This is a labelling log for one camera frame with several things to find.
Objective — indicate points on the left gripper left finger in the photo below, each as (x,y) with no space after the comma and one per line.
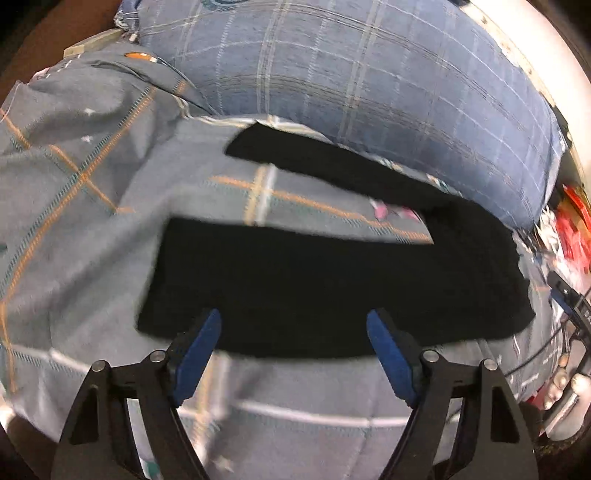
(97,441)

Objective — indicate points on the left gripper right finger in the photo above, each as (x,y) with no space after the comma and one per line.
(492,439)

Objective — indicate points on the black pants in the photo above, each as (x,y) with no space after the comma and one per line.
(290,295)

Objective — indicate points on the colourful clutter pile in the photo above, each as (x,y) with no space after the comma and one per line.
(563,235)

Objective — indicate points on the grey patterned bed sheet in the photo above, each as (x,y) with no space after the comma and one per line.
(98,153)

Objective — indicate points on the blue plaid pillow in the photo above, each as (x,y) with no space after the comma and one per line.
(419,83)

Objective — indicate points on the brown headboard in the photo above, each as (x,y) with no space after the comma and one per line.
(34,34)

